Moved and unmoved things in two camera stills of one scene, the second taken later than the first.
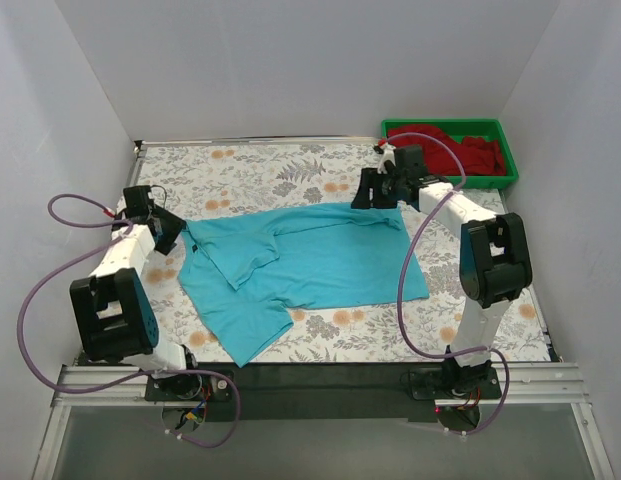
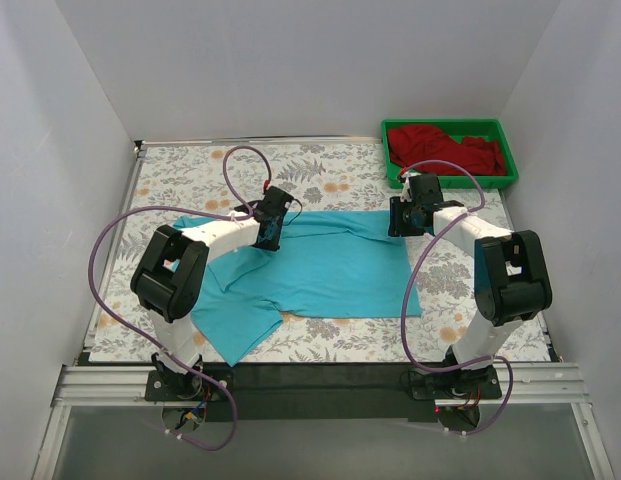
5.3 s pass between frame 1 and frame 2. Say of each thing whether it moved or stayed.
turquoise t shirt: moved
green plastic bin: stayed
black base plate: stayed
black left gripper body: moved
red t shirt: stayed
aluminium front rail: stayed
